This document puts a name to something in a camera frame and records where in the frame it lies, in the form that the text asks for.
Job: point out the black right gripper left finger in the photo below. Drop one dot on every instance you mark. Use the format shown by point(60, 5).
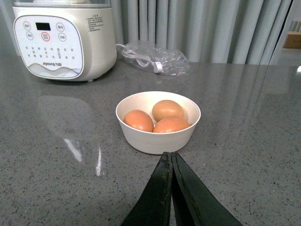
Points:
point(154, 204)

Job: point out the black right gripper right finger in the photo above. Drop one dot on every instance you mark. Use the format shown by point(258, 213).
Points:
point(194, 204)

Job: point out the brown egg front right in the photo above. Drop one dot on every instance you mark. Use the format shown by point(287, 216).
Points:
point(171, 124)

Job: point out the brown egg front left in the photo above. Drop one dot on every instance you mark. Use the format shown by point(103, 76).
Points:
point(139, 120)

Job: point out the pale brown egg back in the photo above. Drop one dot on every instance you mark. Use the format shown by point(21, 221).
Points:
point(166, 108)

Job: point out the cardboard box in background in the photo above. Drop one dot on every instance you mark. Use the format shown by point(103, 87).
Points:
point(293, 40)

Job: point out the white bowl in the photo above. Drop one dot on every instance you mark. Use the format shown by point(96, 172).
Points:
point(157, 143)

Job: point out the clear plastic bag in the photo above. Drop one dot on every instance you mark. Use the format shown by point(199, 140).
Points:
point(149, 57)

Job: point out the grey curtain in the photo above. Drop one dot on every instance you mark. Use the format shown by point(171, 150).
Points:
point(214, 31)

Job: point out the white Joyoung cooker appliance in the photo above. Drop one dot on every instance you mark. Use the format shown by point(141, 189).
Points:
point(65, 40)

